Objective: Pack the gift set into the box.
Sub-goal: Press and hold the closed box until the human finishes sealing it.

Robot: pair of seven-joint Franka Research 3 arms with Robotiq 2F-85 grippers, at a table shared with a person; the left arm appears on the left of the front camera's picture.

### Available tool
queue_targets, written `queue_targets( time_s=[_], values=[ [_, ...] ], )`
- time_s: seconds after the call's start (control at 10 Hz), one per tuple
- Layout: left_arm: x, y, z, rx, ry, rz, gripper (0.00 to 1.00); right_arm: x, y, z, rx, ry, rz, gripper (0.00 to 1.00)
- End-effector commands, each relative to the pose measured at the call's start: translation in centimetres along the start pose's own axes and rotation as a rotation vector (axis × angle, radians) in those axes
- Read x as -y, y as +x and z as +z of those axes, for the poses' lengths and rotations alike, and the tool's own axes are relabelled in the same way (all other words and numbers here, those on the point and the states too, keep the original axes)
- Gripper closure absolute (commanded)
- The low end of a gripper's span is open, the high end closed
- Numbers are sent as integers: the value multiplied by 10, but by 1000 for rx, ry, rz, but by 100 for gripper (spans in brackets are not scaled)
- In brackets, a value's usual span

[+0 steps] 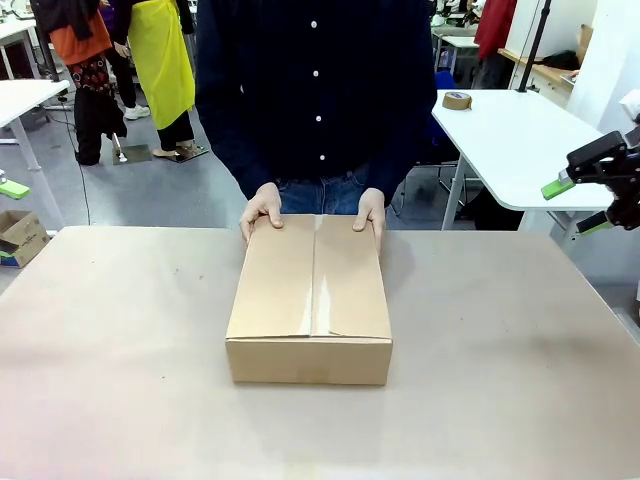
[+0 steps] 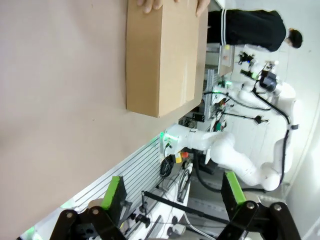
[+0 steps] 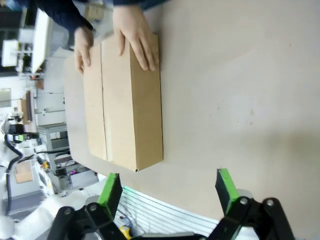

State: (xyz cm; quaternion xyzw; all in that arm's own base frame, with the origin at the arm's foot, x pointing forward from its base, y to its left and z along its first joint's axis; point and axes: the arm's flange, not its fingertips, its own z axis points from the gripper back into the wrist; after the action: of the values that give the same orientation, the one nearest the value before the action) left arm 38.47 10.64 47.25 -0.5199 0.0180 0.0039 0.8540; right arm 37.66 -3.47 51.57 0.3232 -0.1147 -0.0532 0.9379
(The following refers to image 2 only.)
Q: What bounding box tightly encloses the person in black top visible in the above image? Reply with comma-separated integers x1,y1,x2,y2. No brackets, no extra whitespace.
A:
207,9,304,53

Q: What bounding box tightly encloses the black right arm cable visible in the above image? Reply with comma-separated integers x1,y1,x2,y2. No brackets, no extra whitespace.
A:
251,79,292,186

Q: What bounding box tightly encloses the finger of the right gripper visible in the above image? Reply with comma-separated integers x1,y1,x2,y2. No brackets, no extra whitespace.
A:
239,69,260,80
237,51,258,66

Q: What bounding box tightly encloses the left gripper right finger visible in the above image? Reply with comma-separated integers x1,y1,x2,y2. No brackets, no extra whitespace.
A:
219,170,302,240

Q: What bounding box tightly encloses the yellow red emergency stop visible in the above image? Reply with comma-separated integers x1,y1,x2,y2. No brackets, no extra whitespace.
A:
172,152,189,164

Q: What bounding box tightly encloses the person's left hand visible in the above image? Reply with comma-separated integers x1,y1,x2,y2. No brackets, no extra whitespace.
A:
174,0,211,18

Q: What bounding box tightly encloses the brown cardboard box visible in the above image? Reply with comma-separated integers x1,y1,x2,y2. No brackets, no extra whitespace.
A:
125,0,209,119

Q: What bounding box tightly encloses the slotted aluminium base plate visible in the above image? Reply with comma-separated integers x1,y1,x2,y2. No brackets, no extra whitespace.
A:
59,136,162,216

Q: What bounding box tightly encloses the pink printed card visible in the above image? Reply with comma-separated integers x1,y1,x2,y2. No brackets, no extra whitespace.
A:
219,44,235,68

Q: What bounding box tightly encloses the person's right hand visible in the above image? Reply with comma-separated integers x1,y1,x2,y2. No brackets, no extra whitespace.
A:
136,0,164,14

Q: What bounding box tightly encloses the thick black hose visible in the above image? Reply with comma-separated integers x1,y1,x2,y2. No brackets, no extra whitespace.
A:
193,149,224,194

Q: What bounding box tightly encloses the long black bar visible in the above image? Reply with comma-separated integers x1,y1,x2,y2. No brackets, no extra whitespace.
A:
143,190,231,225

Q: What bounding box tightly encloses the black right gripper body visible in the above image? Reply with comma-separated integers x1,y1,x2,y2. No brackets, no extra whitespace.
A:
258,70,278,90

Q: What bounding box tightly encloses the coiled black cable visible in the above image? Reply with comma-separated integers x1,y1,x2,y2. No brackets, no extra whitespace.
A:
159,154,176,179

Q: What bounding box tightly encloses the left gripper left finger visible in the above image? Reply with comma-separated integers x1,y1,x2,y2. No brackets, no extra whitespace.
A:
48,175,133,240

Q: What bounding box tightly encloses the aluminium profile frame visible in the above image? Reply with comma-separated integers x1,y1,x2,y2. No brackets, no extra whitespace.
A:
203,68,219,124

